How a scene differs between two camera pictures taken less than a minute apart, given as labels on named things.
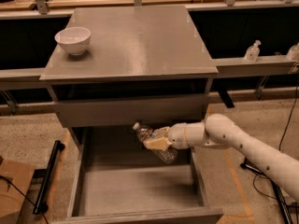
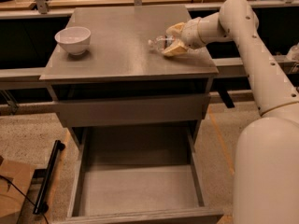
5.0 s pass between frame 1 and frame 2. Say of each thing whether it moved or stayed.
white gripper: moved
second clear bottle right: stayed
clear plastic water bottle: moved
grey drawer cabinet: stayed
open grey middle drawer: stayed
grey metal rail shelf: stayed
